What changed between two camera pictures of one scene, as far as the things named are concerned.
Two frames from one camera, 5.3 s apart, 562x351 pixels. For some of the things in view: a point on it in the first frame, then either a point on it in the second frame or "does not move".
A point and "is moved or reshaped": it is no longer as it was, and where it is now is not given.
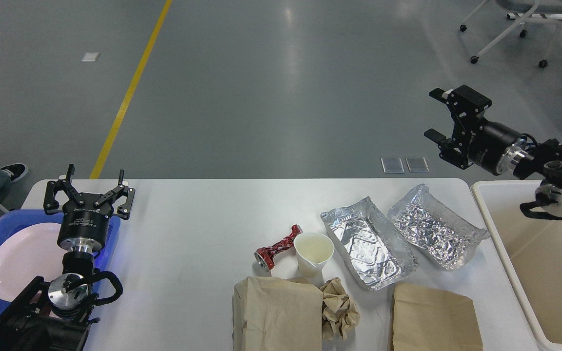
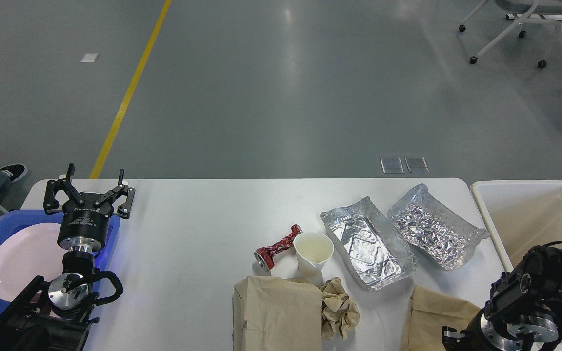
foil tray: x=428 y=224 does not move
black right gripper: x=492 y=146 → x=471 y=338
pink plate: x=23 y=255 does not move
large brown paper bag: x=271 y=314 does not move
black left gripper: x=84 y=226 does not move
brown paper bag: x=425 y=319 is moved or reshaped
